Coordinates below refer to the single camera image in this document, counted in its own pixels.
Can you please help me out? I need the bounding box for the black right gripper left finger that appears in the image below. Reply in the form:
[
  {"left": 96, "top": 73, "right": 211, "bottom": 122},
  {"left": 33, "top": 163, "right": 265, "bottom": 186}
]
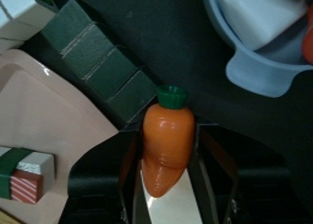
[{"left": 118, "top": 124, "right": 152, "bottom": 224}]

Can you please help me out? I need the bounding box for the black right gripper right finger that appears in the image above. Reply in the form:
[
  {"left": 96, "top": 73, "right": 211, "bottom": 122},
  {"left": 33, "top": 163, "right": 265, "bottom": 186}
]
[{"left": 186, "top": 123, "right": 241, "bottom": 224}]

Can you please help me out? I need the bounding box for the orange toy carrot green top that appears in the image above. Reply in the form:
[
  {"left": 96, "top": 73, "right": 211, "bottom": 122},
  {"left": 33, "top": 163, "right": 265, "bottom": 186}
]
[{"left": 139, "top": 84, "right": 195, "bottom": 198}]

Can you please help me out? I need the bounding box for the small white plate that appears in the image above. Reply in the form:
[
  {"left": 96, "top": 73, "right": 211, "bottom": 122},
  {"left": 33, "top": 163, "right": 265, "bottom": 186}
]
[{"left": 139, "top": 167, "right": 205, "bottom": 224}]

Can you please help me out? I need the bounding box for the pink plastic plate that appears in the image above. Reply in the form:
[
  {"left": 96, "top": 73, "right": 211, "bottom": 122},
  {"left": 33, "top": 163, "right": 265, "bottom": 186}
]
[{"left": 0, "top": 48, "right": 120, "bottom": 224}]

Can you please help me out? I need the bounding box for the wooden toy sushi block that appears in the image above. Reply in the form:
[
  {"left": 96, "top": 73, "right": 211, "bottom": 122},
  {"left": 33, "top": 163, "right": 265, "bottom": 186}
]
[{"left": 0, "top": 145, "right": 56, "bottom": 205}]

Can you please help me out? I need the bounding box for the light blue plastic bowl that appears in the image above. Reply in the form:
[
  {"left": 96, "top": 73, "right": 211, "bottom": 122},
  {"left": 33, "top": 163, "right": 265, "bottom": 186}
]
[{"left": 202, "top": 0, "right": 313, "bottom": 99}]

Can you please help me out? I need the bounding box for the dark green segmented wooden block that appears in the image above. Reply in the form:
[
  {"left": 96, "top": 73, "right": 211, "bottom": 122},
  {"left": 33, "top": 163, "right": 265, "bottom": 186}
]
[{"left": 39, "top": 0, "right": 159, "bottom": 124}]

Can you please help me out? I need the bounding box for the red orange toy piece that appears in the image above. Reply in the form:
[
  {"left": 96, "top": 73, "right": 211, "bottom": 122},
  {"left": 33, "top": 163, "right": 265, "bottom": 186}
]
[{"left": 300, "top": 11, "right": 313, "bottom": 66}]

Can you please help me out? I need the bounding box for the white toy carton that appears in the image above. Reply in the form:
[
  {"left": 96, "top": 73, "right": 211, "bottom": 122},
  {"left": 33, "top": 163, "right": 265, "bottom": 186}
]
[{"left": 214, "top": 0, "right": 309, "bottom": 51}]

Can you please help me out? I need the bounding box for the white box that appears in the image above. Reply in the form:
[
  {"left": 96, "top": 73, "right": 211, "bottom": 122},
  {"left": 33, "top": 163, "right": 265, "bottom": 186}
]
[{"left": 0, "top": 0, "right": 57, "bottom": 55}]

